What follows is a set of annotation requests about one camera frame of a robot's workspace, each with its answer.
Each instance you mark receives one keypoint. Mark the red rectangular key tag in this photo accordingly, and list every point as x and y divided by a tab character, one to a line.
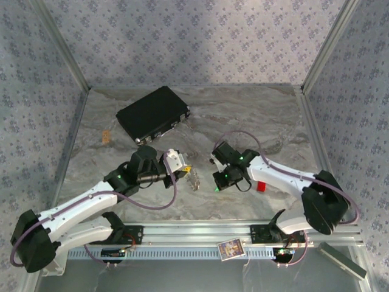
262	187

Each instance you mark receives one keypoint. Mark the colourful playing card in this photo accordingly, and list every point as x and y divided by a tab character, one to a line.
231	249

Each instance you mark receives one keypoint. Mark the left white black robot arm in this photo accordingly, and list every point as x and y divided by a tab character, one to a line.
79	203

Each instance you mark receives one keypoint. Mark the aluminium frame post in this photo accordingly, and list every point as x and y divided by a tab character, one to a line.
62	45
329	45

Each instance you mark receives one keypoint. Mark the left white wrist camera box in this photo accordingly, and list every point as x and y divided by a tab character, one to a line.
174	159

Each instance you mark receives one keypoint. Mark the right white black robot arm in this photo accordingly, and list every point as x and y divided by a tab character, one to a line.
279	176

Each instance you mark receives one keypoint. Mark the black controller board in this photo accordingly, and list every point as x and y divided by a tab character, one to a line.
284	252
112	253

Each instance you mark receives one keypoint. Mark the orange sticker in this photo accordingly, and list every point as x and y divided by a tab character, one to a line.
106	137

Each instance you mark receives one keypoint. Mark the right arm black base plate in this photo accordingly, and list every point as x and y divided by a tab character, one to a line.
258	234

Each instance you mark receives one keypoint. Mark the grey plastic bracket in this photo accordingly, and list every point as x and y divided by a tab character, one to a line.
57	267

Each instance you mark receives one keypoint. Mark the grey metal bar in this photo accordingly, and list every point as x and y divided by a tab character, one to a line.
340	261

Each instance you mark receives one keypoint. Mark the left black controller board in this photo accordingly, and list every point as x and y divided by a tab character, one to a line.
112	253

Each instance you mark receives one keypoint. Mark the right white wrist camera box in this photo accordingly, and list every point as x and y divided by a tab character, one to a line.
216	162

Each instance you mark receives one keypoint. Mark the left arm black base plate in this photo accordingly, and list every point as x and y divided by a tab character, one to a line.
136	234

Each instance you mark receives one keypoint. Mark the right black controller board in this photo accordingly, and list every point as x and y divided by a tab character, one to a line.
284	252

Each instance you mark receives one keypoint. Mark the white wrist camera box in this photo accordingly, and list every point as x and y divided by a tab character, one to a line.
174	159
216	162

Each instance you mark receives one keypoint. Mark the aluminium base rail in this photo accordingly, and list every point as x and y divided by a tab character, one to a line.
197	232

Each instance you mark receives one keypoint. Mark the aluminium table side rail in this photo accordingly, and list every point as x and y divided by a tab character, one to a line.
311	121
73	137

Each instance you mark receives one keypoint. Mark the black hard case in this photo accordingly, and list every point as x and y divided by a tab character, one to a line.
152	112

